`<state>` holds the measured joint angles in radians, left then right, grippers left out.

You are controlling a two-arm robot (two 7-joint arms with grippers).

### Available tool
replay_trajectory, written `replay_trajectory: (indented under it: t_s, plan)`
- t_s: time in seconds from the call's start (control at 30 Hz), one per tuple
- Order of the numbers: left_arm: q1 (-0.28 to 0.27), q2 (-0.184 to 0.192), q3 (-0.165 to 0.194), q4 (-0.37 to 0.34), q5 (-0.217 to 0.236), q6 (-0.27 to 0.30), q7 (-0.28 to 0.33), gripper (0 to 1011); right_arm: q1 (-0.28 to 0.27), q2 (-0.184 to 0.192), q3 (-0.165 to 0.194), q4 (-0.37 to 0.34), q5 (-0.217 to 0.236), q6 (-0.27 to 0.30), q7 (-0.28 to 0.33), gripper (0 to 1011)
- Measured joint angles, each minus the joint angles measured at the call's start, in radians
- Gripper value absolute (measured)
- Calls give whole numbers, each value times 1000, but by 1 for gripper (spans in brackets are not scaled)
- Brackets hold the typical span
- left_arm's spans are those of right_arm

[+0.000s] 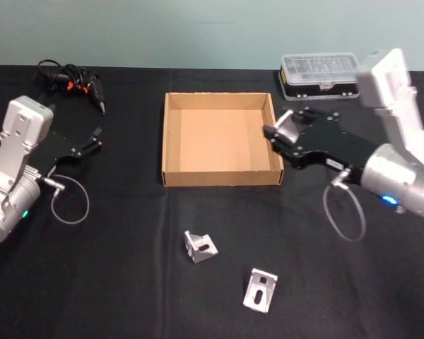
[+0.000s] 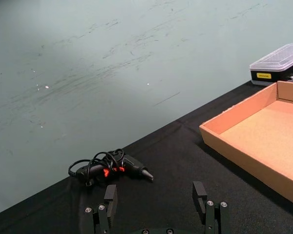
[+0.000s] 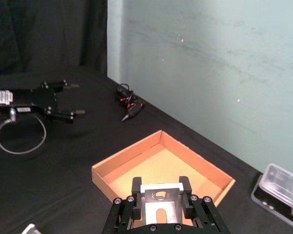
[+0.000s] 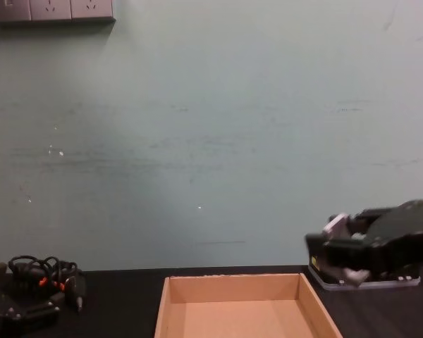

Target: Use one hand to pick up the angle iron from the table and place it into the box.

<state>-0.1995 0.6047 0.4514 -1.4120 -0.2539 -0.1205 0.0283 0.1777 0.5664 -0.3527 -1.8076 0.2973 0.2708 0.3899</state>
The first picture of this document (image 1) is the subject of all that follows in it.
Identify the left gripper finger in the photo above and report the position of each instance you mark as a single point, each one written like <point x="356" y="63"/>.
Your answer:
<point x="90" y="146"/>

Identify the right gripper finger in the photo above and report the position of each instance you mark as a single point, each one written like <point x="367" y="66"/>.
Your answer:
<point x="282" y="144"/>
<point x="309" y="116"/>

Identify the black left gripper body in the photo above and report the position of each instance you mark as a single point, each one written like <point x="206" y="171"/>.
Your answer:
<point x="61" y="148"/>

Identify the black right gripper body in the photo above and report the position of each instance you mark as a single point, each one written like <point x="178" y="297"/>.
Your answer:
<point x="332" y="144"/>

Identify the silver metal corner bracket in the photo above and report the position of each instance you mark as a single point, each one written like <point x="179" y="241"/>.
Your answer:
<point x="286" y="128"/>
<point x="202" y="249"/>
<point x="260" y="289"/>

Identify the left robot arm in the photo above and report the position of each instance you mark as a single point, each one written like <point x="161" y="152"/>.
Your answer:
<point x="17" y="141"/>

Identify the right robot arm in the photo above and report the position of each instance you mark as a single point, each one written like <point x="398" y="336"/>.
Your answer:
<point x="395" y="166"/>

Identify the clear plastic case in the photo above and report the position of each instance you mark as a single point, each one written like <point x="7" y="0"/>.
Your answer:
<point x="318" y="76"/>

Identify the shallow brown cardboard tray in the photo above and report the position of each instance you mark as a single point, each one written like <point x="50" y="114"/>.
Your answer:
<point x="219" y="141"/>

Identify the black tablecloth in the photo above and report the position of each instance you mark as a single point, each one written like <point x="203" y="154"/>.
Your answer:
<point x="127" y="254"/>

